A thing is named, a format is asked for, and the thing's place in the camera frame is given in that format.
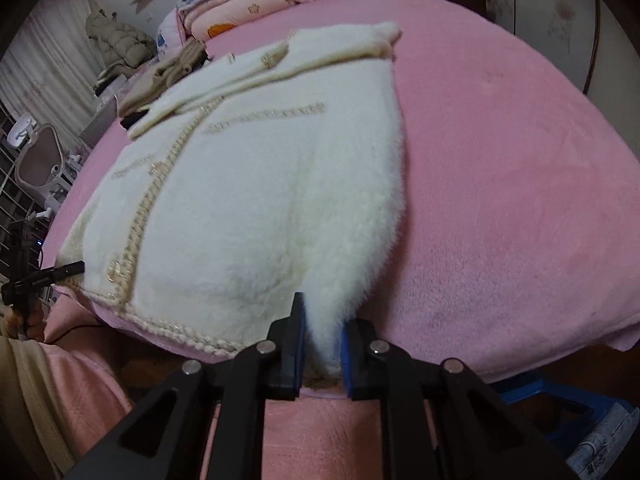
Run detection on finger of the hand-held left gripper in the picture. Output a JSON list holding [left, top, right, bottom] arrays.
[[0, 261, 84, 306]]

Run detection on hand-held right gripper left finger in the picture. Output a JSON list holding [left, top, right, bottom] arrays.
[[65, 292, 307, 480]]

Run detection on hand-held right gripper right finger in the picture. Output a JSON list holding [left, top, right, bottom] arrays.
[[340, 319, 581, 480]]

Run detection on white fluffy cardigan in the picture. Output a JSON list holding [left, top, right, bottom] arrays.
[[57, 21, 408, 377]]

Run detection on person's left hand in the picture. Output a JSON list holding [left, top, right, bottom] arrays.
[[0, 305, 47, 343]]

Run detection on metal rack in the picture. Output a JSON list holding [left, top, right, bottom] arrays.
[[0, 102, 43, 271]]

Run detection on white mesh chair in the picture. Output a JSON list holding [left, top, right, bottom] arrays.
[[7, 114, 76, 218]]

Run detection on person's pink robe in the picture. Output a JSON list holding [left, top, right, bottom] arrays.
[[37, 300, 441, 480]]

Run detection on white boxes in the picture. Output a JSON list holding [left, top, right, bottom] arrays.
[[79, 72, 132, 148]]

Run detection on dark bag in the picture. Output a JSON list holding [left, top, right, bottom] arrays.
[[94, 62, 132, 95]]

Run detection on white curtain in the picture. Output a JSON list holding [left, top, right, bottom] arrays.
[[0, 0, 103, 128]]

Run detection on blue plastic stool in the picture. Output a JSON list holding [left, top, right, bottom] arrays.
[[495, 372, 628, 443]]

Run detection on folded beige sweater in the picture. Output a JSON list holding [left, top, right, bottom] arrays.
[[117, 40, 209, 117]]

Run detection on beige puffer jacket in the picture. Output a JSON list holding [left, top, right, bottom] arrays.
[[85, 10, 157, 68]]

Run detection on pink bed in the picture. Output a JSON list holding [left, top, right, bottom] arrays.
[[40, 0, 640, 377]]

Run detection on cartoon print cushion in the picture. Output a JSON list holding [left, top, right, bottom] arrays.
[[156, 9, 190, 57]]

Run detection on denim cloth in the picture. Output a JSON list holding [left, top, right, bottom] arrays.
[[567, 402, 640, 480]]

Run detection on folded pink quilt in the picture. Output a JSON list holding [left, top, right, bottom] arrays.
[[185, 0, 303, 43]]

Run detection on wooden nightstand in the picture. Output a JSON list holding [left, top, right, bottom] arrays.
[[429, 0, 489, 23]]

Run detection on floral sliding wardrobe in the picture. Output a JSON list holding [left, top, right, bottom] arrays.
[[462, 0, 640, 153]]

